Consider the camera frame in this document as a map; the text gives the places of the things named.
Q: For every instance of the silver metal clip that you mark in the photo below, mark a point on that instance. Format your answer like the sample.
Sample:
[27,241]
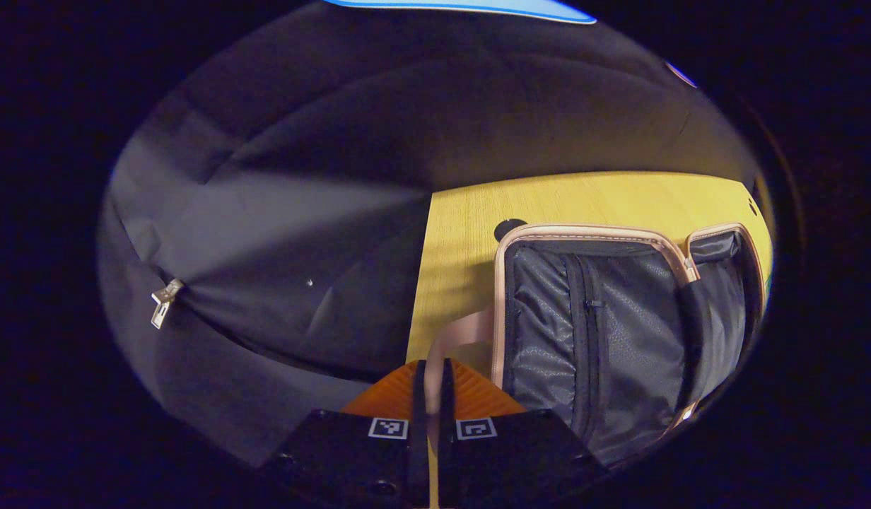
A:
[164,302]

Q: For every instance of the black backdrop cloth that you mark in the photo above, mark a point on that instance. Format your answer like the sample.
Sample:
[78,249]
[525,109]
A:
[301,177]

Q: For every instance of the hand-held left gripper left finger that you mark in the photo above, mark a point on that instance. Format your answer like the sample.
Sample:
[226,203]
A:
[419,410]

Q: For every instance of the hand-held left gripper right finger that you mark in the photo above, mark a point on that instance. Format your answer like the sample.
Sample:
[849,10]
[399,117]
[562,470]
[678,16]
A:
[447,403]

